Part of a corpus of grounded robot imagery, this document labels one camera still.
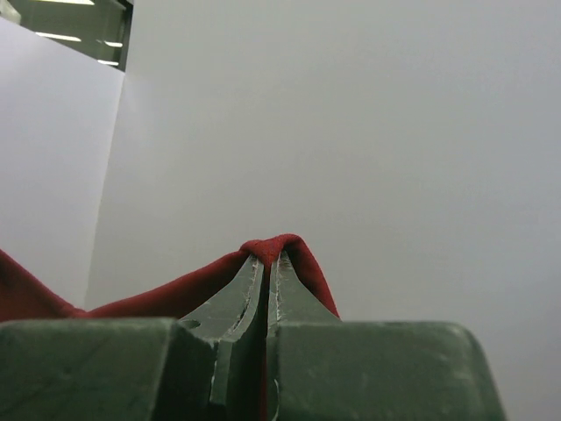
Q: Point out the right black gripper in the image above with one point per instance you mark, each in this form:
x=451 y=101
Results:
x=403 y=371

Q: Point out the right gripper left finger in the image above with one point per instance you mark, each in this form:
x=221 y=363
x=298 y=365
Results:
x=231 y=322

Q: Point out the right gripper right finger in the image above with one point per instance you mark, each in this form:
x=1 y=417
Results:
x=294 y=319

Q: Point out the maroon t shirt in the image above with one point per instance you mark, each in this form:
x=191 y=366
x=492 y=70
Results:
x=175 y=289

